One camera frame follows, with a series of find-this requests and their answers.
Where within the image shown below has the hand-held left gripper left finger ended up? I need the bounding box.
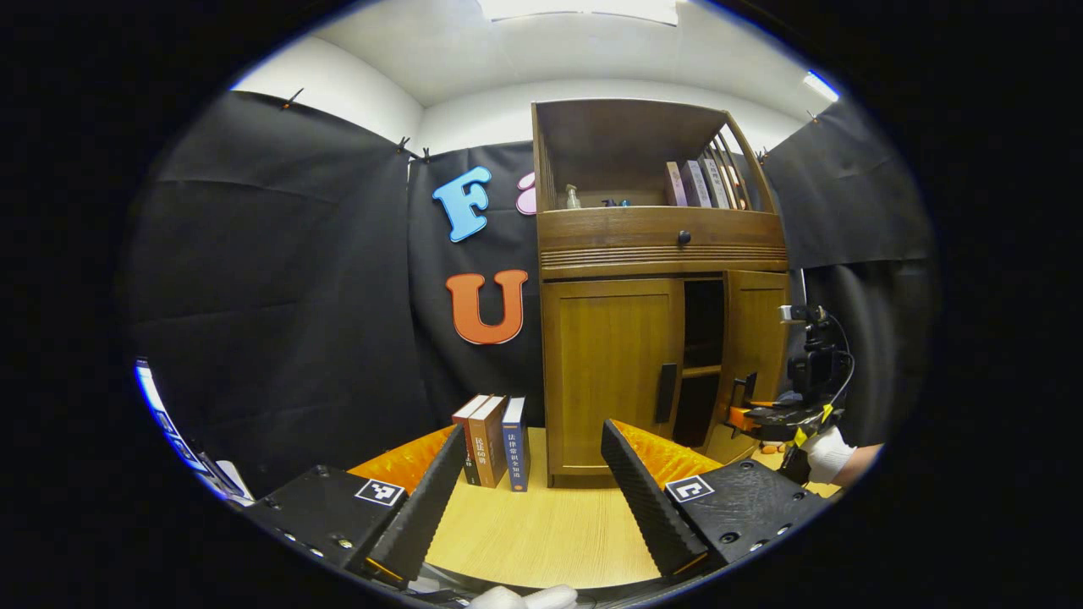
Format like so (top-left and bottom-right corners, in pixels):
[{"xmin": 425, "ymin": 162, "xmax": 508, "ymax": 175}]
[{"xmin": 245, "ymin": 423, "xmax": 468, "ymax": 584}]

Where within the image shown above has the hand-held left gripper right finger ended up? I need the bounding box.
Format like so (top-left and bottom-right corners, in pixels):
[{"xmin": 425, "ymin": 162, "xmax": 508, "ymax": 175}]
[{"xmin": 601, "ymin": 418, "xmax": 834, "ymax": 578}]

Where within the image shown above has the wooden shoe cabinet door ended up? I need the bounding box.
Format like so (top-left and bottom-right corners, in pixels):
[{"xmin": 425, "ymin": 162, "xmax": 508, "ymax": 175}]
[
  {"xmin": 541, "ymin": 277, "xmax": 686, "ymax": 477},
  {"xmin": 704, "ymin": 269, "xmax": 792, "ymax": 464}
]

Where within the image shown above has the wooden double-door shoe cabinet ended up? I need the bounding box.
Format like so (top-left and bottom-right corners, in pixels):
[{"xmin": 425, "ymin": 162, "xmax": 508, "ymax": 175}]
[{"xmin": 531, "ymin": 98, "xmax": 792, "ymax": 489}]

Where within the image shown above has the red-spined book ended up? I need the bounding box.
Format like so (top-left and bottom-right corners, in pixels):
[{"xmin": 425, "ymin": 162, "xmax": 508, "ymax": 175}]
[{"xmin": 452, "ymin": 394, "xmax": 492, "ymax": 487}]

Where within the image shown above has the blue book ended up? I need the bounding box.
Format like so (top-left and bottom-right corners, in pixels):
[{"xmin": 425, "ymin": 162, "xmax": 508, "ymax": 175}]
[{"xmin": 502, "ymin": 397, "xmax": 530, "ymax": 492}]

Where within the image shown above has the grey book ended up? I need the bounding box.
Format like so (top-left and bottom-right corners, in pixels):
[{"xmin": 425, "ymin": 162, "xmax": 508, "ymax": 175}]
[{"xmin": 701, "ymin": 157, "xmax": 730, "ymax": 209}]

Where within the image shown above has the white book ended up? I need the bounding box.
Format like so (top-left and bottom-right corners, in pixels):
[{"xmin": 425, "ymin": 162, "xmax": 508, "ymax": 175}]
[{"xmin": 682, "ymin": 160, "xmax": 713, "ymax": 208}]

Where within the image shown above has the ceiling light panel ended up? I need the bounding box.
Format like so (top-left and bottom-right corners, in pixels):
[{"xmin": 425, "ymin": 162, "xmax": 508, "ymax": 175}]
[{"xmin": 478, "ymin": 0, "xmax": 678, "ymax": 25}]

